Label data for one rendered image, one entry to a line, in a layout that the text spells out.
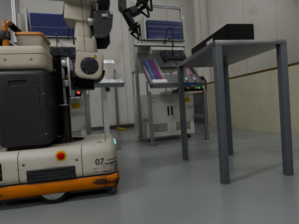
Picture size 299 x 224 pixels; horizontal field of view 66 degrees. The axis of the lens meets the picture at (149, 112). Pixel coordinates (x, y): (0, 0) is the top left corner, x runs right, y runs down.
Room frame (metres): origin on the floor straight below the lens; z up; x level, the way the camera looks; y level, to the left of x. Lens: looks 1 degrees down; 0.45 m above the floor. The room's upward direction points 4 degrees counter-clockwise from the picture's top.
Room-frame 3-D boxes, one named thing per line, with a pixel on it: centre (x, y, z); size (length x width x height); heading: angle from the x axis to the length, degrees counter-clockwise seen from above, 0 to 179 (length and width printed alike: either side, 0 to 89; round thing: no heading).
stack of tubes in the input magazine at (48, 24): (2.88, 1.11, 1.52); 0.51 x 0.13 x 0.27; 108
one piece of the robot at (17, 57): (1.44, 0.66, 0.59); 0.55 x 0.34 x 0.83; 11
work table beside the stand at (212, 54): (1.66, -0.54, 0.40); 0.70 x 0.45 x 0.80; 11
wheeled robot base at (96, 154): (1.46, 0.57, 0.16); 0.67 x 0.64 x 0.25; 101
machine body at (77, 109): (2.98, 1.20, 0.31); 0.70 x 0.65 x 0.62; 108
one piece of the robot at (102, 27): (1.51, 0.28, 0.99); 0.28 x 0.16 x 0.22; 11
